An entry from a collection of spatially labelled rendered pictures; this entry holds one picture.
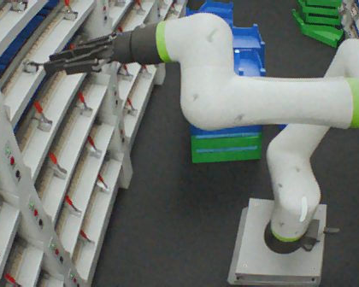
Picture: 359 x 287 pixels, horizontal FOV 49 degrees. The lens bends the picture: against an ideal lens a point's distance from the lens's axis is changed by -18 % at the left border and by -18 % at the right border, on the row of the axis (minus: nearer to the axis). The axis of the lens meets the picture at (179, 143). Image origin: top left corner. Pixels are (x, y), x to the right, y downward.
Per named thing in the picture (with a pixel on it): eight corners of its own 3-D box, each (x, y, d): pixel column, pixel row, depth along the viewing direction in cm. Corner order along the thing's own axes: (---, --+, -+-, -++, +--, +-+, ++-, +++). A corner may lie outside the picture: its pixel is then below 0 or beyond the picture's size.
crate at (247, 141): (255, 114, 213) (256, 101, 207) (261, 146, 199) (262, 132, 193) (190, 117, 214) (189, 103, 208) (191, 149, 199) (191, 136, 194)
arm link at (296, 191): (303, 197, 134) (315, 159, 119) (311, 238, 124) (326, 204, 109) (265, 203, 134) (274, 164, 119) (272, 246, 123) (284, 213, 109)
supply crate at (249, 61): (256, 59, 190) (256, 44, 185) (265, 87, 176) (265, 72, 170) (185, 60, 191) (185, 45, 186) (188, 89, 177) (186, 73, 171)
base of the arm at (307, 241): (338, 220, 133) (342, 211, 129) (332, 258, 124) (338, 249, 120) (268, 212, 138) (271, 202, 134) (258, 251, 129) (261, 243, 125)
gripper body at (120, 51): (137, 70, 92) (97, 77, 95) (147, 49, 98) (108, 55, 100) (126, 42, 87) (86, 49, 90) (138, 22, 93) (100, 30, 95)
